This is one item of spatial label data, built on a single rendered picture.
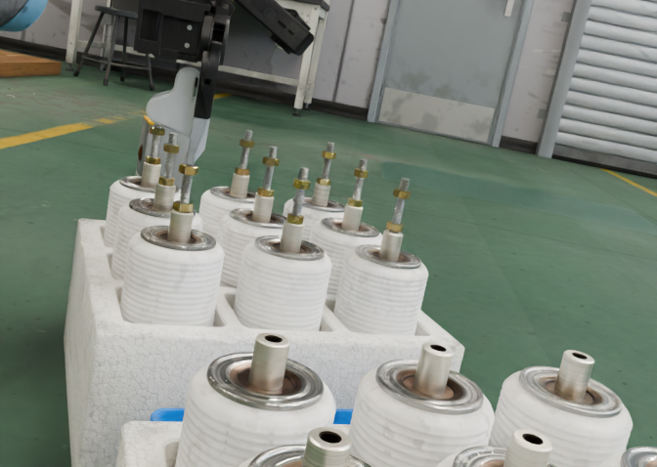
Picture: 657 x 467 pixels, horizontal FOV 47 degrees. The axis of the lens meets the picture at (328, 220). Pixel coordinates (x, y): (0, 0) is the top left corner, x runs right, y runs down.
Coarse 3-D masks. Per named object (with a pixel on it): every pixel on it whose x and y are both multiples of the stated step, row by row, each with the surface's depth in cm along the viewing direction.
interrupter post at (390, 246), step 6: (384, 234) 84; (390, 234) 84; (396, 234) 84; (402, 234) 84; (384, 240) 84; (390, 240) 84; (396, 240) 84; (384, 246) 84; (390, 246) 84; (396, 246) 84; (384, 252) 84; (390, 252) 84; (396, 252) 84; (384, 258) 84; (390, 258) 84; (396, 258) 85
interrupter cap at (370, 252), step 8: (360, 248) 86; (368, 248) 86; (376, 248) 87; (360, 256) 83; (368, 256) 83; (376, 256) 85; (400, 256) 87; (408, 256) 86; (384, 264) 82; (392, 264) 82; (400, 264) 83; (408, 264) 83; (416, 264) 83
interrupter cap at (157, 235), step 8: (144, 232) 75; (152, 232) 76; (160, 232) 77; (192, 232) 79; (200, 232) 79; (152, 240) 73; (160, 240) 74; (168, 240) 75; (192, 240) 77; (200, 240) 77; (208, 240) 77; (168, 248) 73; (176, 248) 73; (184, 248) 73; (192, 248) 73; (200, 248) 74; (208, 248) 75
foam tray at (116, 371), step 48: (96, 240) 95; (96, 288) 79; (96, 336) 69; (144, 336) 70; (192, 336) 72; (240, 336) 74; (288, 336) 76; (336, 336) 79; (384, 336) 81; (432, 336) 84; (96, 384) 70; (144, 384) 71; (336, 384) 78; (96, 432) 71
